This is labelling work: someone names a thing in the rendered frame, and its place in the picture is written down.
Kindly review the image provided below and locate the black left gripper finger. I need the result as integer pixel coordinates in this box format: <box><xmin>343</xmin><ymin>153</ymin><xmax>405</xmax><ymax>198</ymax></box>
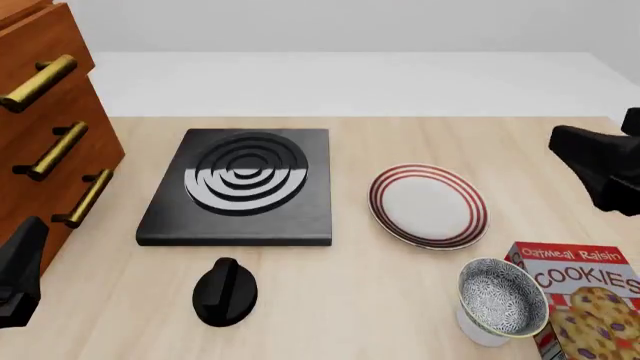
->
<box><xmin>0</xmin><ymin>216</ymin><xmax>50</xmax><ymax>303</ymax></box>

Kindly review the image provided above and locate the wooden drawer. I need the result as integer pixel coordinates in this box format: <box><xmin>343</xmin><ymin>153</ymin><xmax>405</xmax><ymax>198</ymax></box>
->
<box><xmin>0</xmin><ymin>1</ymin><xmax>97</xmax><ymax>127</ymax></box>
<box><xmin>0</xmin><ymin>111</ymin><xmax>126</xmax><ymax>277</ymax></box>
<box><xmin>0</xmin><ymin>72</ymin><xmax>109</xmax><ymax>211</ymax></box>

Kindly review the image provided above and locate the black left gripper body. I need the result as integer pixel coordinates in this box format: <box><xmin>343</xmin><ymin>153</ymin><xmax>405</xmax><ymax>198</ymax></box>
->
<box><xmin>0</xmin><ymin>291</ymin><xmax>41</xmax><ymax>331</ymax></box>

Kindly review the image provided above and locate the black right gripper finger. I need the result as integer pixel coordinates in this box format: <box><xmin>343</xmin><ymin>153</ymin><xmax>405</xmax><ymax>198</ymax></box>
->
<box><xmin>548</xmin><ymin>125</ymin><xmax>640</xmax><ymax>189</ymax></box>
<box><xmin>621</xmin><ymin>106</ymin><xmax>640</xmax><ymax>138</ymax></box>

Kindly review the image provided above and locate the round black stove knob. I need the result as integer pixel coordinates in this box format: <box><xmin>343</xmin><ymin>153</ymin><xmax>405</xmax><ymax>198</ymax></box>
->
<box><xmin>192</xmin><ymin>256</ymin><xmax>259</xmax><ymax>329</ymax></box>

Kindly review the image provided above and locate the brass drawer handle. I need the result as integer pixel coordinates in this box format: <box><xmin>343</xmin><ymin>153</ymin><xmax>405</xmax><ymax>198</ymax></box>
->
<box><xmin>0</xmin><ymin>54</ymin><xmax>79</xmax><ymax>114</ymax></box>
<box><xmin>11</xmin><ymin>120</ymin><xmax>90</xmax><ymax>183</ymax></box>
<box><xmin>50</xmin><ymin>168</ymin><xmax>115</xmax><ymax>230</ymax></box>

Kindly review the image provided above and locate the oatmeal raisin cookies box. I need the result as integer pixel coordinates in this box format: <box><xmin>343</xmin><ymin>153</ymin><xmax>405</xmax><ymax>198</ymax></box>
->
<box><xmin>504</xmin><ymin>240</ymin><xmax>640</xmax><ymax>360</ymax></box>

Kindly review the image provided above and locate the flat black stove plate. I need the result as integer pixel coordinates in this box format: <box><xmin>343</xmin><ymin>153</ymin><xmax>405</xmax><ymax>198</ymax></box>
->
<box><xmin>135</xmin><ymin>128</ymin><xmax>333</xmax><ymax>248</ymax></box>

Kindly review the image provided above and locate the wooden cabinet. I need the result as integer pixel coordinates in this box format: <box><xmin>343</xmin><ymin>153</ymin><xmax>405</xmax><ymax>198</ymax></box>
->
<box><xmin>0</xmin><ymin>0</ymin><xmax>126</xmax><ymax>277</ymax></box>

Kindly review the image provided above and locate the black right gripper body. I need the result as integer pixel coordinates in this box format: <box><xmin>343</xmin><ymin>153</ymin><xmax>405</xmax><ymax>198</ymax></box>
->
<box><xmin>591</xmin><ymin>175</ymin><xmax>640</xmax><ymax>218</ymax></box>

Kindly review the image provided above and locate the white plate with red rings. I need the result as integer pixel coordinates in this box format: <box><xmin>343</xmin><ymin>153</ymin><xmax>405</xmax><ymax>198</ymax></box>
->
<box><xmin>368</xmin><ymin>162</ymin><xmax>490</xmax><ymax>252</ymax></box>

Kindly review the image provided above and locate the black patterned bowl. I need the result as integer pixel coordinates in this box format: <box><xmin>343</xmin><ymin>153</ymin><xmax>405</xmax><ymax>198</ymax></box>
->
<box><xmin>457</xmin><ymin>256</ymin><xmax>550</xmax><ymax>339</ymax></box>

